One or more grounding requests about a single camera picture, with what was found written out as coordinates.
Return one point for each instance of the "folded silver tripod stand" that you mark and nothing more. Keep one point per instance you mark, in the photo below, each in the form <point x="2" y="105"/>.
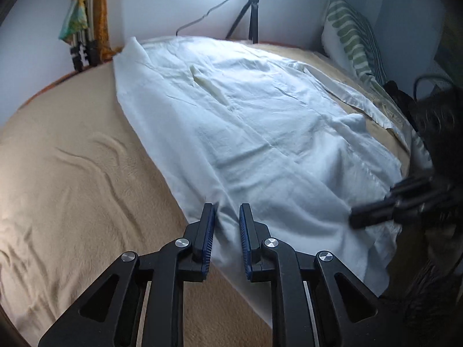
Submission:
<point x="81" y="54"/>

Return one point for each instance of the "white garment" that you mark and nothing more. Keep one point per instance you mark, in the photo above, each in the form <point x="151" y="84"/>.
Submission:
<point x="235" y="123"/>

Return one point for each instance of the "colourful hanging cloth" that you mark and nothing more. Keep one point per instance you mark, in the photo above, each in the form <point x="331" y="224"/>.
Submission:
<point x="74" y="18"/>

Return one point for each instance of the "beige blanket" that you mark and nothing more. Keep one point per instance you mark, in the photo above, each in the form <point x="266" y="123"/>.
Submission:
<point x="72" y="188"/>

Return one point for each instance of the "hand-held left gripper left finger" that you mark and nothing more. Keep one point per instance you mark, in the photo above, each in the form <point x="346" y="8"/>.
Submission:
<point x="209" y="238"/>

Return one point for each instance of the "small black tripod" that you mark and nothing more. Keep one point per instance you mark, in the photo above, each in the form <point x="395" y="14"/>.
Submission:
<point x="254" y="3"/>

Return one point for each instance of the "cream cloth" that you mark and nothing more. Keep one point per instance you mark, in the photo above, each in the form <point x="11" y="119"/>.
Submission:
<point x="361" y="101"/>

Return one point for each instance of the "orange patterned cloth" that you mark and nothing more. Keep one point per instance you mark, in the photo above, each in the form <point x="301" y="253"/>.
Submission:
<point x="103" y="25"/>

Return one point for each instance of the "dark cloth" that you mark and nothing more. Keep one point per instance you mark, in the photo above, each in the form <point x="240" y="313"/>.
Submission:
<point x="427" y="296"/>

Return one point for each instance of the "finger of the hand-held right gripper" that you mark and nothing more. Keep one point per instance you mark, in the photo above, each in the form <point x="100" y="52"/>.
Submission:
<point x="379" y="211"/>
<point x="408" y="186"/>

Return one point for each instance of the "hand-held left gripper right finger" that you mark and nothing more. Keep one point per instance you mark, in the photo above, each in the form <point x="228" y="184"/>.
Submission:
<point x="245" y="238"/>

